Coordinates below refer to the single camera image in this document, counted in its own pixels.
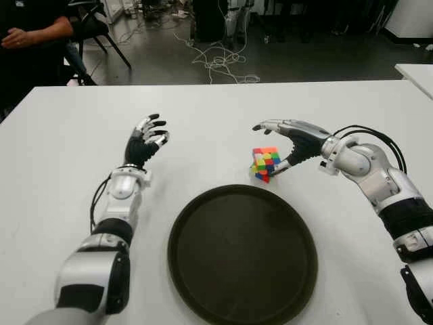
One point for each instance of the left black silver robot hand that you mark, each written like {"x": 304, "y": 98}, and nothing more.
{"x": 140, "y": 150}

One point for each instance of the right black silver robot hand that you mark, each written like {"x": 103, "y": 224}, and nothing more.
{"x": 306, "y": 142}

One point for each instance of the multicoloured Rubik's cube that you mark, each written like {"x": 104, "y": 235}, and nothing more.
{"x": 264, "y": 164}

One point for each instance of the left silver black robot arm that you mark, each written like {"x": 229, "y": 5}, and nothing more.
{"x": 121, "y": 203}

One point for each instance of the right silver black robot arm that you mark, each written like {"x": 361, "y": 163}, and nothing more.
{"x": 375, "y": 176}

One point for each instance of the dark brown round plate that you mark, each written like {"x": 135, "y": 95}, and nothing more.
{"x": 242, "y": 254}

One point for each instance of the black folding chair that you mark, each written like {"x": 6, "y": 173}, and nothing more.
{"x": 96, "y": 28}

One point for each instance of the white side table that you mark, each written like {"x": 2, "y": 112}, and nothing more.
{"x": 417, "y": 76}

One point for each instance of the tall black cabinet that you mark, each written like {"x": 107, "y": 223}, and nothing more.
{"x": 209, "y": 20}

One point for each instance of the seated person in black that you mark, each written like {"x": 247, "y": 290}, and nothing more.
{"x": 20, "y": 61}

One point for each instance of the small white floor object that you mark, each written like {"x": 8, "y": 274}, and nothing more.
{"x": 429, "y": 47}

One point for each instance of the white cabinet with black base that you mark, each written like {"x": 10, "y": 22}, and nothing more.
{"x": 412, "y": 17}

